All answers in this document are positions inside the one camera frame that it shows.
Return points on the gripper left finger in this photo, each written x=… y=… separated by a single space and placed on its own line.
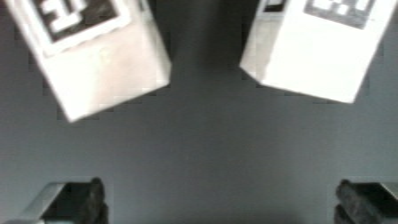
x=68 y=204

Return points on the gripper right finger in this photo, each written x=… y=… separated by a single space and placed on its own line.
x=368 y=203

